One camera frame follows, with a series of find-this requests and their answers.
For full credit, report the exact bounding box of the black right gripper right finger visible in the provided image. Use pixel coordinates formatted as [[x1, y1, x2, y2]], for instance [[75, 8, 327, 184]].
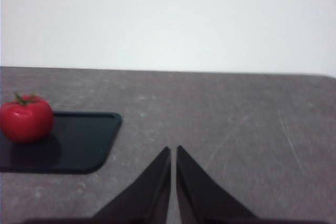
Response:
[[176, 145, 260, 224]]

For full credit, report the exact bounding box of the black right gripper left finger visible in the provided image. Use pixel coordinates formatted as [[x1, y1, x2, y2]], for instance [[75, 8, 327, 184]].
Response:
[[91, 146, 172, 224]]

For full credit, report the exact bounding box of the red tomato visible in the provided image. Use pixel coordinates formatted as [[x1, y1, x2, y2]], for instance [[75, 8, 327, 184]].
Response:
[[0, 92, 55, 144]]

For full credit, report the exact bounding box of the black flat tray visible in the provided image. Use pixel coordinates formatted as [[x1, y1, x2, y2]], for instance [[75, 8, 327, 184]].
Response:
[[0, 112, 123, 175]]

